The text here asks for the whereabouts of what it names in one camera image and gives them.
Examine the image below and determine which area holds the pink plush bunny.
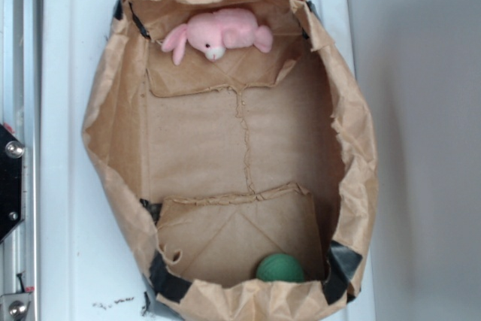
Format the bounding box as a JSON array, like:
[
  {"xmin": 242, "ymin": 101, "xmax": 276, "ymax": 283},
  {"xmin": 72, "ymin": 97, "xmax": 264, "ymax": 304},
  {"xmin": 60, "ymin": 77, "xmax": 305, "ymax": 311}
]
[{"xmin": 162, "ymin": 8, "xmax": 274, "ymax": 65}]

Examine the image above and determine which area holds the brown paper bag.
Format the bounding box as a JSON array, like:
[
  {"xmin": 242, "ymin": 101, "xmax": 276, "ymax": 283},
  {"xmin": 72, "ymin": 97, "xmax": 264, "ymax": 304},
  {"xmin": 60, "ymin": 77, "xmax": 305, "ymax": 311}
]
[{"xmin": 83, "ymin": 0, "xmax": 378, "ymax": 320}]

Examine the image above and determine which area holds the green textured ball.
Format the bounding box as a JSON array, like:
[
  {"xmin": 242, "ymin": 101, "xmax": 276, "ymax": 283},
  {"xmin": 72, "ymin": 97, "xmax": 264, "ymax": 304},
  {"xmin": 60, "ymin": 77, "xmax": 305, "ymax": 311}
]
[{"xmin": 256, "ymin": 253, "xmax": 305, "ymax": 283}]

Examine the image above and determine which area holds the black metal bracket plate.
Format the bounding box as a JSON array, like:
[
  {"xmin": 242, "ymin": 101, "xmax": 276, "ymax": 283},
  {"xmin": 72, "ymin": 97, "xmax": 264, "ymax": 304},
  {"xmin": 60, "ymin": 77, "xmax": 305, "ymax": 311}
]
[{"xmin": 0, "ymin": 125, "xmax": 25, "ymax": 242}]

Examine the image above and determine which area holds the aluminium frame rail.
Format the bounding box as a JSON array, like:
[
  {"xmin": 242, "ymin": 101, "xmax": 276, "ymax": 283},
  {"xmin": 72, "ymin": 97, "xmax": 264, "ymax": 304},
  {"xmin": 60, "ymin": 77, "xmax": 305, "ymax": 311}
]
[{"xmin": 1, "ymin": 0, "xmax": 42, "ymax": 320}]

